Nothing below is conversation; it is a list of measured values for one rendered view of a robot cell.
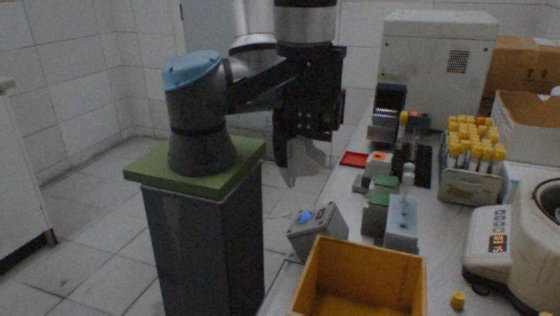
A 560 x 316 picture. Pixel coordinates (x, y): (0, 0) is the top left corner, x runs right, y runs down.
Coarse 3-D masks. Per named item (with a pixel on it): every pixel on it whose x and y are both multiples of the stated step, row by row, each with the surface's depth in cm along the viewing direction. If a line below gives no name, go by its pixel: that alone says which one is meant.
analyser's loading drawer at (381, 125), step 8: (376, 112) 102; (384, 112) 101; (392, 112) 100; (376, 120) 98; (384, 120) 97; (392, 120) 97; (368, 128) 94; (376, 128) 93; (384, 128) 93; (392, 128) 92; (368, 136) 95; (376, 136) 94; (384, 136) 94; (392, 136) 93
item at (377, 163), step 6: (372, 156) 75; (378, 156) 75; (384, 156) 74; (390, 156) 74; (366, 162) 74; (372, 162) 73; (378, 162) 73; (384, 162) 72; (390, 162) 72; (366, 168) 74; (372, 168) 74; (378, 168) 73; (384, 168) 73; (390, 168) 74; (366, 174) 75; (372, 174) 74; (384, 174) 73
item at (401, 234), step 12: (396, 204) 55; (408, 204) 55; (396, 216) 52; (408, 216) 52; (396, 228) 49; (408, 228) 49; (384, 240) 52; (396, 240) 49; (408, 240) 48; (408, 252) 49
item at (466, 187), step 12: (444, 132) 87; (444, 144) 81; (444, 156) 76; (444, 168) 71; (456, 168) 71; (444, 180) 72; (456, 180) 71; (468, 180) 70; (480, 180) 69; (492, 180) 69; (444, 192) 73; (456, 192) 72; (468, 192) 71; (480, 192) 70; (492, 192) 70; (468, 204) 72; (480, 204) 71; (492, 204) 70
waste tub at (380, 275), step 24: (336, 240) 47; (312, 264) 45; (336, 264) 49; (360, 264) 48; (384, 264) 46; (408, 264) 45; (312, 288) 48; (336, 288) 51; (360, 288) 49; (384, 288) 48; (408, 288) 47; (288, 312) 37; (312, 312) 48; (336, 312) 48; (360, 312) 48; (384, 312) 48; (408, 312) 48
